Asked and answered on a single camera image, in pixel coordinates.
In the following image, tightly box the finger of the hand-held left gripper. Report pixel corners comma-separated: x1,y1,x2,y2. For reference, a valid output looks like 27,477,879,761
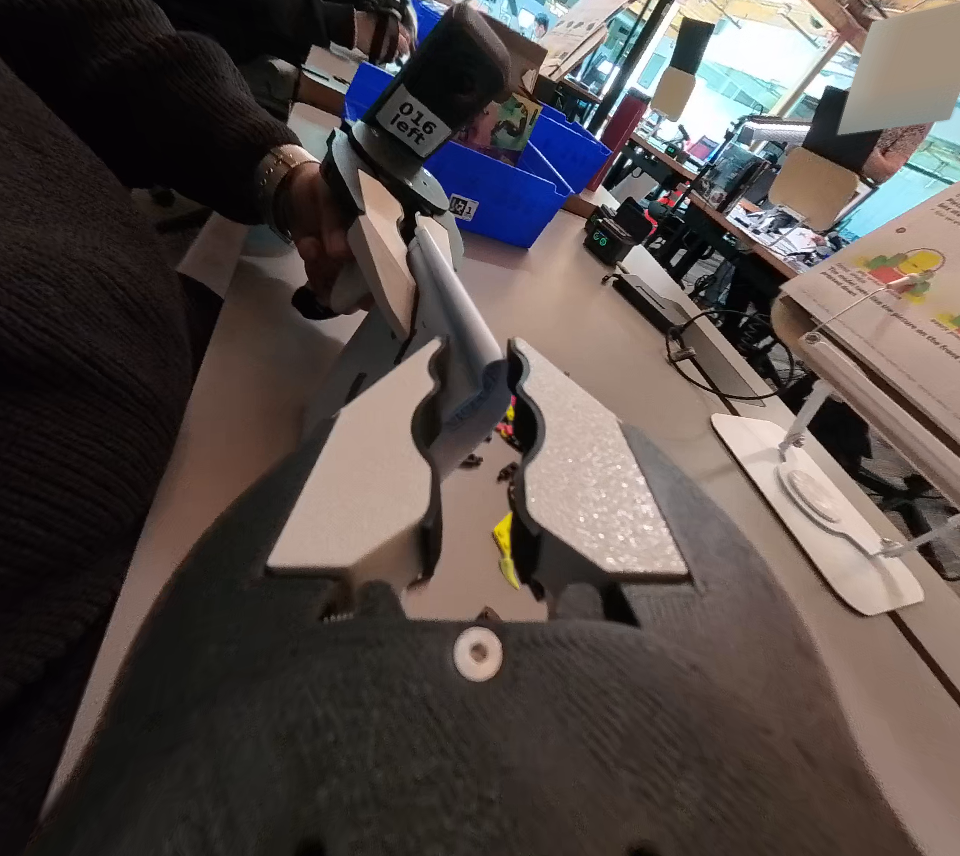
416,214,466,272
347,168,421,339

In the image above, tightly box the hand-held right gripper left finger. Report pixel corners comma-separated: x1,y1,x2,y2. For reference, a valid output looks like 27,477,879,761
266,337,450,585

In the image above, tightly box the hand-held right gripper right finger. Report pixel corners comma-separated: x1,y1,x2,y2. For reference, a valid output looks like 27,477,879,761
506,338,691,585

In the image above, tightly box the pale blue instruction booklet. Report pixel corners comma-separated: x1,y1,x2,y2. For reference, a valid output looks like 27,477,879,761
407,224,513,489

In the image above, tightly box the pile of lego pieces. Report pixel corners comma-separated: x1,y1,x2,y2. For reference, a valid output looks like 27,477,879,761
457,397,528,591

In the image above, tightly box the person's left forearm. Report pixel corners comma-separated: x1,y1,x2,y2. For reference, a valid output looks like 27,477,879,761
0,0,301,227

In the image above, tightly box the colourful lego box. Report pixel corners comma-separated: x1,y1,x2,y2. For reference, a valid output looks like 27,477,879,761
461,94,545,167

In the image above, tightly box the blue plastic bin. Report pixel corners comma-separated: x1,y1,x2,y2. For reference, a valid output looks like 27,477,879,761
525,106,614,193
408,0,455,47
343,62,573,249

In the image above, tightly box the open cardboard box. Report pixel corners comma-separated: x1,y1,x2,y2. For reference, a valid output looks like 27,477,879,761
480,12,549,95

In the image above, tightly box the white paper sheet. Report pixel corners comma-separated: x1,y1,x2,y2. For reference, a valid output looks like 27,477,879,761
176,211,260,298

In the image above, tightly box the black battery charger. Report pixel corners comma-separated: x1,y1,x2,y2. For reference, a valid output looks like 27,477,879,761
583,198,654,266

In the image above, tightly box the black power adapter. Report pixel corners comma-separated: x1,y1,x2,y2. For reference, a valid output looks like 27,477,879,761
611,271,695,335

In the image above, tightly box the white book stand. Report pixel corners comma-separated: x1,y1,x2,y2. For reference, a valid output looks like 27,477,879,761
711,286,960,617

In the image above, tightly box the cluttered background desk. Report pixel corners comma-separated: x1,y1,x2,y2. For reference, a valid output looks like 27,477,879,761
628,132,834,279

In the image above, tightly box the printed instruction sheet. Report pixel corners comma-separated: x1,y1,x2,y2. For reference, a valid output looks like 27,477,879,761
780,184,960,377

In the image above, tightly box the black cable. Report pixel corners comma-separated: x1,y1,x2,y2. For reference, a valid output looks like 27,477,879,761
664,308,792,403

